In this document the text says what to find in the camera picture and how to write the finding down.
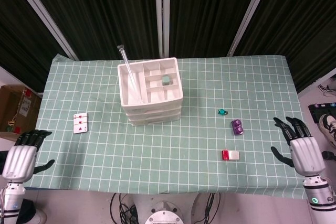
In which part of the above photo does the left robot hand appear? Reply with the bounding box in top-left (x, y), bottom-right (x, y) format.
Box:
top-left (1, 129), bottom-right (56, 183)

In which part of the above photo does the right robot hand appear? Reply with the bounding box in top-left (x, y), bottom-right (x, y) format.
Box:
top-left (270, 116), bottom-right (327, 178)

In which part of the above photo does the clear plastic compartment box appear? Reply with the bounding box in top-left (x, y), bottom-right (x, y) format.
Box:
top-left (122, 104), bottom-right (183, 114)

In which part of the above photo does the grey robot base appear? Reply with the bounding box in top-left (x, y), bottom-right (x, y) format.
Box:
top-left (144, 201), bottom-right (184, 224)

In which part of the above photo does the white drawer cabinet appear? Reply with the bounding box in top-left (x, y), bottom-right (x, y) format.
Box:
top-left (117, 57), bottom-right (184, 126)

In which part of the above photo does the white and black sneaker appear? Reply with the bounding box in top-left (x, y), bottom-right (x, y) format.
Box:
top-left (318, 113), bottom-right (336, 149)

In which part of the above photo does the black pedal device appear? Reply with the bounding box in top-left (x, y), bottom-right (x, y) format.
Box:
top-left (308, 103), bottom-right (336, 124)

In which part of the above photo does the brown cardboard box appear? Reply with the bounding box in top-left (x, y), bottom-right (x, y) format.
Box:
top-left (0, 84), bottom-right (43, 133)

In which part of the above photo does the black and white shoe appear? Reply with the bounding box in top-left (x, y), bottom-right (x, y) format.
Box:
top-left (17, 199), bottom-right (48, 224)

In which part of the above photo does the playing card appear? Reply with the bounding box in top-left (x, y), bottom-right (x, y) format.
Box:
top-left (73, 112), bottom-right (89, 134)

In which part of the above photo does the purple double-knob block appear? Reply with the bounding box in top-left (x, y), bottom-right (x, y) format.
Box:
top-left (231, 119), bottom-right (244, 136)

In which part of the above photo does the red and white block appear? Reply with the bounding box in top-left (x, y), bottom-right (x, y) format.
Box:
top-left (222, 150), bottom-right (241, 162)

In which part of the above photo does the black pleated curtain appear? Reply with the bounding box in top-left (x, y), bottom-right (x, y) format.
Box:
top-left (233, 0), bottom-right (336, 94)
top-left (169, 0), bottom-right (266, 58)
top-left (0, 0), bottom-right (69, 93)
top-left (23, 0), bottom-right (161, 61)

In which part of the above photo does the green checked tablecloth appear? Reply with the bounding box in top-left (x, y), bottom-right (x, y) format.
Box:
top-left (25, 54), bottom-right (312, 200)

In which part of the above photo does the clear plastic pipette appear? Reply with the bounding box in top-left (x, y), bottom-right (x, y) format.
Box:
top-left (117, 45), bottom-right (144, 104)

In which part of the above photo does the black cable bundle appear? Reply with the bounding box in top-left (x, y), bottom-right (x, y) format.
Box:
top-left (202, 192), bottom-right (222, 224)
top-left (109, 193), bottom-right (139, 224)

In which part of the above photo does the white frame post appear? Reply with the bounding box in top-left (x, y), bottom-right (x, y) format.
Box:
top-left (154, 0), bottom-right (171, 58)
top-left (7, 0), bottom-right (79, 61)
top-left (227, 0), bottom-right (275, 57)

